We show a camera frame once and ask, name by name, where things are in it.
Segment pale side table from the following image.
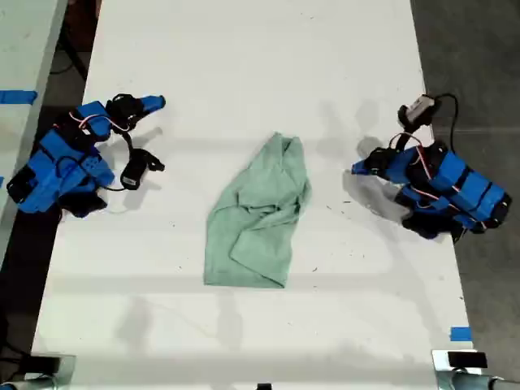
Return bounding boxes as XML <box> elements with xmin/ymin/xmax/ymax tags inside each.
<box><xmin>0</xmin><ymin>0</ymin><xmax>69</xmax><ymax>265</ymax></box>

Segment black camera stalk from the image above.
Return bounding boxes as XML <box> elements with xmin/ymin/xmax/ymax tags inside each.
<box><xmin>119</xmin><ymin>129</ymin><xmax>137</xmax><ymax>155</ymax></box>
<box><xmin>395</xmin><ymin>130</ymin><xmax>412</xmax><ymax>154</ymax></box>

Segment metal table bracket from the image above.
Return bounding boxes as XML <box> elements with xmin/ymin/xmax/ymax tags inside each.
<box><xmin>24</xmin><ymin>353</ymin><xmax>78</xmax><ymax>390</ymax></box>
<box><xmin>431</xmin><ymin>349</ymin><xmax>491</xmax><ymax>390</ymax></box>

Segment black floor cable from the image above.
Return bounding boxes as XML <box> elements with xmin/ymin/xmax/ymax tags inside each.
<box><xmin>50</xmin><ymin>36</ymin><xmax>89</xmax><ymax>80</ymax></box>

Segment blue tape square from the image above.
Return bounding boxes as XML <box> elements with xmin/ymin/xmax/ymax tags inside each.
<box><xmin>449</xmin><ymin>325</ymin><xmax>474</xmax><ymax>343</ymax></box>

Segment black grey gripper camera box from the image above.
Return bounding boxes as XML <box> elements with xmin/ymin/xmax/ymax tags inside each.
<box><xmin>397</xmin><ymin>93</ymin><xmax>443</xmax><ymax>132</ymax></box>

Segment black camera cable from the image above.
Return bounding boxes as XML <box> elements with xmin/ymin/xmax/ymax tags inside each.
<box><xmin>436</xmin><ymin>93</ymin><xmax>460</xmax><ymax>150</ymax></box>
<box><xmin>95</xmin><ymin>178</ymin><xmax>128</xmax><ymax>193</ymax></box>

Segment pale green t-shirt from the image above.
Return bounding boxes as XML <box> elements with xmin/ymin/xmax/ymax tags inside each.
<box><xmin>202</xmin><ymin>130</ymin><xmax>314</xmax><ymax>290</ymax></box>

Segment metal pipe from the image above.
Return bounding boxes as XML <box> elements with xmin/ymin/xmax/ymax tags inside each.
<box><xmin>0</xmin><ymin>375</ymin><xmax>56</xmax><ymax>390</ymax></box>
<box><xmin>449</xmin><ymin>370</ymin><xmax>520</xmax><ymax>390</ymax></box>

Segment long blue tape strip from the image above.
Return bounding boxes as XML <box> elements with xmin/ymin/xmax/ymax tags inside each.
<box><xmin>0</xmin><ymin>89</ymin><xmax>38</xmax><ymax>106</ymax></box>

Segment black clamp block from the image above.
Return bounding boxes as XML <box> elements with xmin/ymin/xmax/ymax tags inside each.
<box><xmin>447</xmin><ymin>351</ymin><xmax>488</xmax><ymax>370</ymax></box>
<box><xmin>28</xmin><ymin>355</ymin><xmax>63</xmax><ymax>376</ymax></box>

